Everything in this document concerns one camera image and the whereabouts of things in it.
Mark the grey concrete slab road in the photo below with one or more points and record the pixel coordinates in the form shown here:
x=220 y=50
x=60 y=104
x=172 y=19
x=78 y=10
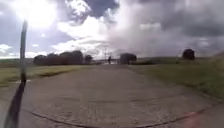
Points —
x=110 y=95

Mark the dark row of trees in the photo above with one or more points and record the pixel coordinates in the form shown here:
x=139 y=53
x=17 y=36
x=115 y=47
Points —
x=61 y=58

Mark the person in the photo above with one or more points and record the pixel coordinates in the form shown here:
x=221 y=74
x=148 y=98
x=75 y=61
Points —
x=109 y=60

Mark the dark round tree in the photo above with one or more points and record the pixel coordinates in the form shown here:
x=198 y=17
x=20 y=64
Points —
x=188 y=54

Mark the tall thin pole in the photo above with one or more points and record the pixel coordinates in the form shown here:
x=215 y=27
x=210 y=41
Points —
x=23 y=50

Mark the flat grass field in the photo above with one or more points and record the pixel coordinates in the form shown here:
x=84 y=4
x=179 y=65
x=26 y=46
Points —
x=40 y=71

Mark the dark bush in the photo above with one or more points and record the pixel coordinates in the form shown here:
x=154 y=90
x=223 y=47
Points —
x=128 y=58

